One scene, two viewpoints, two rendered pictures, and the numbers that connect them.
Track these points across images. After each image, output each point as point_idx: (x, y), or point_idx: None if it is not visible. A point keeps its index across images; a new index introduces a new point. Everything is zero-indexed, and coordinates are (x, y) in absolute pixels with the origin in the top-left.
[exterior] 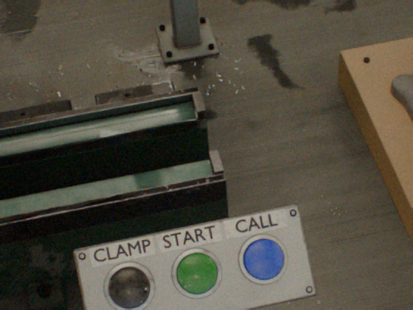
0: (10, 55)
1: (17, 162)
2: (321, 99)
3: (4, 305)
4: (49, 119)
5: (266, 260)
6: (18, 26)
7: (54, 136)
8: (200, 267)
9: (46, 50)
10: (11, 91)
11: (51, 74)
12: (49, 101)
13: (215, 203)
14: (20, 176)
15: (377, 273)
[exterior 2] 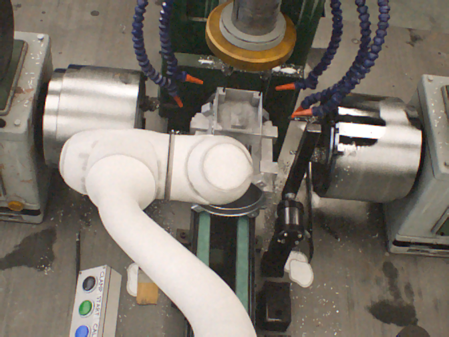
0: (357, 304)
1: (234, 283)
2: None
3: None
4: (251, 297)
5: (79, 333)
6: (382, 311)
7: (242, 300)
8: (85, 308)
9: (357, 324)
10: (326, 301)
11: (335, 324)
12: (313, 320)
13: None
14: (233, 287)
15: None
